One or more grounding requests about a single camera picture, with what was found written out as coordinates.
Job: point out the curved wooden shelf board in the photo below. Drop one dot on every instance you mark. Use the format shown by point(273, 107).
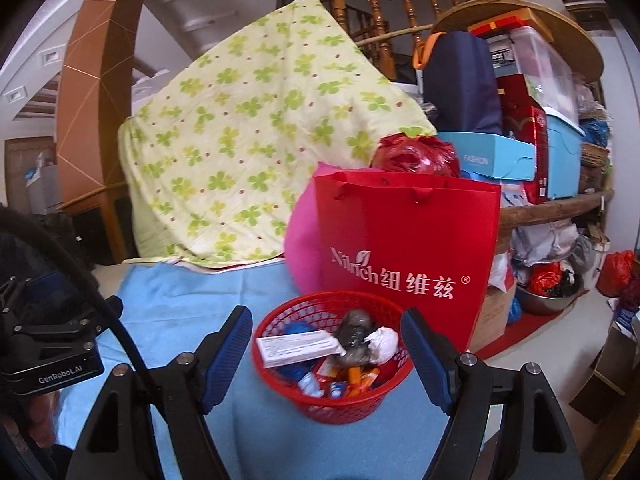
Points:
point(550, 210)

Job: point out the brown wooden column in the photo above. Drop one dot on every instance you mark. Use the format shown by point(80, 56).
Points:
point(95, 85)

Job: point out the green clover print quilt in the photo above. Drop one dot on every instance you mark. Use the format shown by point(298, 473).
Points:
point(250, 135)

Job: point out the red gift box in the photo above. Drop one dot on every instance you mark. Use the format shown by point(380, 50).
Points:
point(525, 125)

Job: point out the red plastic bag in paper bag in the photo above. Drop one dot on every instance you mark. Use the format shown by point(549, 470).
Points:
point(415, 155)

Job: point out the white tissue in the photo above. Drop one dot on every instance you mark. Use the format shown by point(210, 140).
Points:
point(384, 342)

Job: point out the wooden stair railing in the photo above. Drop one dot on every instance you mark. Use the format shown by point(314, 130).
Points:
point(374, 10)

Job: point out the red plastic bag in bowl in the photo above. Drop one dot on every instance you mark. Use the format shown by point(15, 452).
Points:
point(545, 280)

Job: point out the metal bowl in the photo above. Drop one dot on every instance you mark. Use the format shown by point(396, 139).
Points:
point(545, 305)

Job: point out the white and blue box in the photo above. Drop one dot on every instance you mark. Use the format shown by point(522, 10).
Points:
point(310, 386)

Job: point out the blue plastic bin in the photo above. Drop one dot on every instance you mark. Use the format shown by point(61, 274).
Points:
point(562, 160)

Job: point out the wicker basket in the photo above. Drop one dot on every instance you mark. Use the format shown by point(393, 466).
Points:
point(595, 154)

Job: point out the light blue cardboard box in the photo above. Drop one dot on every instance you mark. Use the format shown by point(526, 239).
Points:
point(495, 152)

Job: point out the grey plastic bag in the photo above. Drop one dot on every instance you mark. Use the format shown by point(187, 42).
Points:
point(355, 335)

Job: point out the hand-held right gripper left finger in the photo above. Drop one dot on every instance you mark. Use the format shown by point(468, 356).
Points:
point(225, 355)

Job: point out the round wooden tabletop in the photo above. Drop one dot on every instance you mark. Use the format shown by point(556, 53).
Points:
point(575, 40)

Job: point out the person's left hand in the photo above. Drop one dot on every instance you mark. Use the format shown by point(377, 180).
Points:
point(40, 422)

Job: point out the light blue blanket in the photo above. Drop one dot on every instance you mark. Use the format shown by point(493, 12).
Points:
point(175, 290)

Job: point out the brown cardboard box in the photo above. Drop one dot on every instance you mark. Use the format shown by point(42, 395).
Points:
point(495, 310)

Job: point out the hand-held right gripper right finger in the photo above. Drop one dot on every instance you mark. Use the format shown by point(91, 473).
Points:
point(425, 355)

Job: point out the blue plastic bag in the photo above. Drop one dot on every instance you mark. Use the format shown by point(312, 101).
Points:
point(300, 330)

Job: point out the clear plastic container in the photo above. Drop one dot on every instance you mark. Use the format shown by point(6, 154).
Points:
point(545, 75)

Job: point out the open cardboard box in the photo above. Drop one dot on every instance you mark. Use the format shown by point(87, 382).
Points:
point(605, 375)

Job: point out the orange and white box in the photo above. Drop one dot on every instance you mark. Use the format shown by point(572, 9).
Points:
point(357, 376)

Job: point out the red plastic basket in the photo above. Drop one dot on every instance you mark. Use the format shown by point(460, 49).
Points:
point(350, 407)

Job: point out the pink pillow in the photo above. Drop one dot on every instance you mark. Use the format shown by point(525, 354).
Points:
point(302, 250)

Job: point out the red plastic bag on floor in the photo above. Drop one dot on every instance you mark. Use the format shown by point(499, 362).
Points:
point(615, 270)

